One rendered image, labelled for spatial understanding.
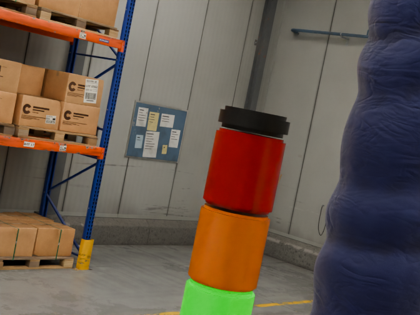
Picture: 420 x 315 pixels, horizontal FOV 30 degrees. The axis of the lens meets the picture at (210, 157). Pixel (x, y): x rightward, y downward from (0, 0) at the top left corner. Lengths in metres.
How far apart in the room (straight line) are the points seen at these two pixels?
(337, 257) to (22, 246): 8.61
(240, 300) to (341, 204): 0.89
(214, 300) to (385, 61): 0.93
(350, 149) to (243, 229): 0.91
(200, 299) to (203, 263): 0.02
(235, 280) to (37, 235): 9.49
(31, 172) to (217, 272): 10.80
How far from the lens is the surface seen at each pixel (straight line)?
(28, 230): 9.90
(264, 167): 0.53
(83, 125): 10.05
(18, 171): 11.19
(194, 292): 0.55
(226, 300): 0.54
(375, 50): 1.44
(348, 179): 1.44
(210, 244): 0.54
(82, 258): 10.34
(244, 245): 0.54
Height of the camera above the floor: 2.33
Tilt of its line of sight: 3 degrees down
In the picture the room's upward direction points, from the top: 11 degrees clockwise
